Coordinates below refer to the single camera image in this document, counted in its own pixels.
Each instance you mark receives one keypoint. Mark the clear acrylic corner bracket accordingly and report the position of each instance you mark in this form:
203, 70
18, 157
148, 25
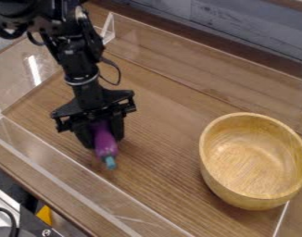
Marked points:
107, 30

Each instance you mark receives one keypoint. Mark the clear acrylic tray walls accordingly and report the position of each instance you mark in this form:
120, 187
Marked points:
187, 84

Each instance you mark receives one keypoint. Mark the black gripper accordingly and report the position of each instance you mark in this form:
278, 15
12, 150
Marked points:
95, 103

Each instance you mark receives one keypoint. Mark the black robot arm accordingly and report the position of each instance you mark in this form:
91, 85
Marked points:
58, 25

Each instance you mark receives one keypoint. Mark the brown wooden bowl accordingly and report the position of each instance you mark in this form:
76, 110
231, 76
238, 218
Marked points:
250, 160

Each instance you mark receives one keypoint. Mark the purple toy eggplant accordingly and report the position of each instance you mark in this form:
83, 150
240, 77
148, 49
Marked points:
104, 144

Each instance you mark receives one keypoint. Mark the yellow black equipment base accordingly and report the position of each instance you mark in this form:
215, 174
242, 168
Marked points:
18, 223

